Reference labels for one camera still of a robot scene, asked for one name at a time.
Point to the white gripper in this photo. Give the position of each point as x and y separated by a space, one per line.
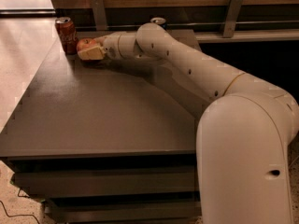
110 48

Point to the red apple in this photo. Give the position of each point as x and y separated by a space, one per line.
85 44

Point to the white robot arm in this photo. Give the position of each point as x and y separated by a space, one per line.
242 137

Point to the red coke can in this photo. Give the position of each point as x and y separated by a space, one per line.
68 34

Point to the blue soda can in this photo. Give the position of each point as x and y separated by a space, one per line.
159 21

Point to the grey drawer cabinet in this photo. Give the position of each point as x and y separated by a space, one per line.
94 116

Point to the top grey drawer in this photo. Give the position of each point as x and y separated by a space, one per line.
79 183

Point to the grey drawer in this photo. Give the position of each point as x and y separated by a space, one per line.
144 212
79 183

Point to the lower grey drawer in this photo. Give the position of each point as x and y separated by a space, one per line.
144 212

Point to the left metal bracket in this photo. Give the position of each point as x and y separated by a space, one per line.
99 14

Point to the metal bracket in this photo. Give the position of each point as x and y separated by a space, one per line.
232 13
99 14

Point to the right metal bracket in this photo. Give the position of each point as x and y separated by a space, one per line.
232 13

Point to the horizontal metal rail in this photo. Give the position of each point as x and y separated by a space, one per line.
213 26

